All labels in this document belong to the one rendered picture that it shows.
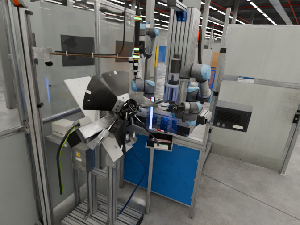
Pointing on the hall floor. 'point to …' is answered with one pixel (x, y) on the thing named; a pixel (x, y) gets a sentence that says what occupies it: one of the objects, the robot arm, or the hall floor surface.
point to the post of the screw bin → (149, 180)
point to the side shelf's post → (76, 186)
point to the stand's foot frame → (102, 214)
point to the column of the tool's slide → (34, 114)
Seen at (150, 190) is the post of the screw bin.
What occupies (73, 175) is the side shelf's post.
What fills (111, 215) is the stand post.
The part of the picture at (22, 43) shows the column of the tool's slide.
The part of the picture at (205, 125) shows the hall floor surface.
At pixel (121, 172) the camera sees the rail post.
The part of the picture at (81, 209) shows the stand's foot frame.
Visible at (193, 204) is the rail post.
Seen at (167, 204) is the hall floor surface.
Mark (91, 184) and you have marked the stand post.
